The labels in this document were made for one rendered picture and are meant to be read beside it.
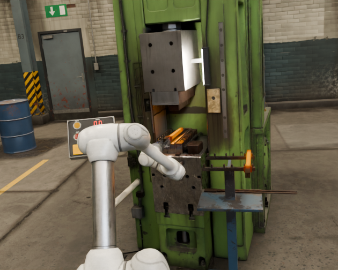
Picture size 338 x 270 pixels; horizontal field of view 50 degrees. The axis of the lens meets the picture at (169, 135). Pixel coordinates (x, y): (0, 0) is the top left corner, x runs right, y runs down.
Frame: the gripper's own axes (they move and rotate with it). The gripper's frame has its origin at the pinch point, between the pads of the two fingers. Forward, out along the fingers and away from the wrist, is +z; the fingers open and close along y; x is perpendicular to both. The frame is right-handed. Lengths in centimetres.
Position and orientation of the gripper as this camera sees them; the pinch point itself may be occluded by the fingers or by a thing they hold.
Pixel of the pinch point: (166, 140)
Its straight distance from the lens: 252.6
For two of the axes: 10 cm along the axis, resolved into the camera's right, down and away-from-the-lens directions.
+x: -0.8, -9.6, -2.6
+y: 9.4, 0.1, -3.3
